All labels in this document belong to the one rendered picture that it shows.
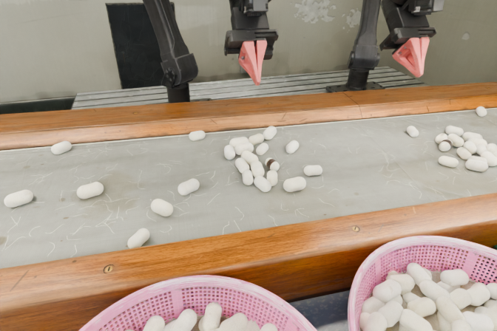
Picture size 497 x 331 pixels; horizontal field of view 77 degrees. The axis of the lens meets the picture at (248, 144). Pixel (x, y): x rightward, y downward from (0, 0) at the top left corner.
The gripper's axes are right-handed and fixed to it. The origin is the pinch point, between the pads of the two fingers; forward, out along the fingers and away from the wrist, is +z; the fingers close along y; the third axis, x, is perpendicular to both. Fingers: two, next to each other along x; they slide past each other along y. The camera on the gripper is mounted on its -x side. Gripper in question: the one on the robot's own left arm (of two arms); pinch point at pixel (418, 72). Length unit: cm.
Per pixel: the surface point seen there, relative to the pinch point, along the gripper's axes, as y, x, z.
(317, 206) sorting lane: -31.9, -6.6, 25.4
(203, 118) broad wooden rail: -46.5, 9.8, 2.7
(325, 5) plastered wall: 72, 141, -143
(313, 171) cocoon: -29.9, -3.0, 19.2
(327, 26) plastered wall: 77, 154, -132
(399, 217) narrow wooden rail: -23.1, -12.8, 28.9
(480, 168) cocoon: 0.1, -5.8, 22.8
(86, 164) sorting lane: -68, 5, 12
